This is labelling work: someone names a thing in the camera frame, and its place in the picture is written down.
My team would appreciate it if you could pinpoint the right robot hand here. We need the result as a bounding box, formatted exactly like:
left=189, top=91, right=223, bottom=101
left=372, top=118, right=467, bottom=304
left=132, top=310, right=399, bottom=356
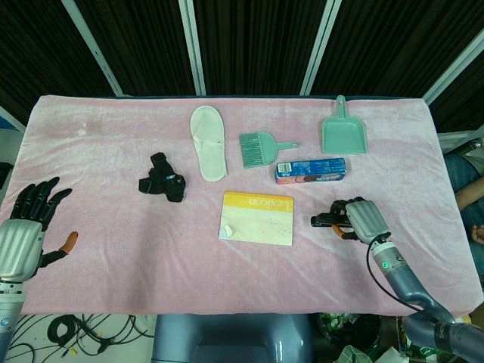
left=329, top=197, right=392, bottom=245

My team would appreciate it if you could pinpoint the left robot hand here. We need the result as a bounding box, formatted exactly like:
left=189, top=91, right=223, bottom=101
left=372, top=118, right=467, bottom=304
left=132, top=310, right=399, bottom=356
left=0, top=176, right=79, bottom=283

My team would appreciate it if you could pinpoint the small black device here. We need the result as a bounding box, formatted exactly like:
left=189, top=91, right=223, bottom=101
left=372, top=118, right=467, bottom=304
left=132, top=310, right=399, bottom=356
left=310, top=213, right=337, bottom=228

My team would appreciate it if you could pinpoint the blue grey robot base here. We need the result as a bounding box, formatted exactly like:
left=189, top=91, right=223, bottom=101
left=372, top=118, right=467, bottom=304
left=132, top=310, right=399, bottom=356
left=152, top=314, right=315, bottom=363

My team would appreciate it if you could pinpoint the yellow white book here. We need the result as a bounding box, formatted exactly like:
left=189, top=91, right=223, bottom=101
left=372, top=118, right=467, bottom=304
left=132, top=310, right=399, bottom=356
left=217, top=191, right=296, bottom=247

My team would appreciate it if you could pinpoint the teal hand brush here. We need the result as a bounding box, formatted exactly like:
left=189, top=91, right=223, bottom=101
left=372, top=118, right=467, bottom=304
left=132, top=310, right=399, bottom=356
left=238, top=132, right=303, bottom=170

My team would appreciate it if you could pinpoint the blue cookie box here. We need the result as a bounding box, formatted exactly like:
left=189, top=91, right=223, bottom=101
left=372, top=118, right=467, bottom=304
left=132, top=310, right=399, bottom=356
left=274, top=157, right=349, bottom=185

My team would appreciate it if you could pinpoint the teal dustpan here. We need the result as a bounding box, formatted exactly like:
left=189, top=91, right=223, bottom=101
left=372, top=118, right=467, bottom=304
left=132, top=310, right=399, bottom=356
left=321, top=95, right=368, bottom=156

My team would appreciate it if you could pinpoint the pink table cloth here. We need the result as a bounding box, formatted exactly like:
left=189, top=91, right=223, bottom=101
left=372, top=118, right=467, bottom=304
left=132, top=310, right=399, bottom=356
left=0, top=95, right=482, bottom=322

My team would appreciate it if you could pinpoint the white slipper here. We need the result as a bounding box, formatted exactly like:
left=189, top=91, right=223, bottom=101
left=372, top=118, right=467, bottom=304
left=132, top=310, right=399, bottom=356
left=189, top=106, right=229, bottom=182

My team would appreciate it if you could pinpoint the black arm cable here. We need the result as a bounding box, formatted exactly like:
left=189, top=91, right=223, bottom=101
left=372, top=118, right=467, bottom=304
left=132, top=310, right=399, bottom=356
left=365, top=233, right=427, bottom=313

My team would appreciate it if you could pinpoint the black cable bundle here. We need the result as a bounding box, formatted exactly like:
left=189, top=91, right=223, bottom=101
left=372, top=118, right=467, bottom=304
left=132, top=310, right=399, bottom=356
left=7, top=313, right=150, bottom=358

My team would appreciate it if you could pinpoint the black strap brace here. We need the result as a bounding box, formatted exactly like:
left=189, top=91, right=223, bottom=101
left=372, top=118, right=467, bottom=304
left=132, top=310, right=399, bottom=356
left=138, top=152, right=188, bottom=203

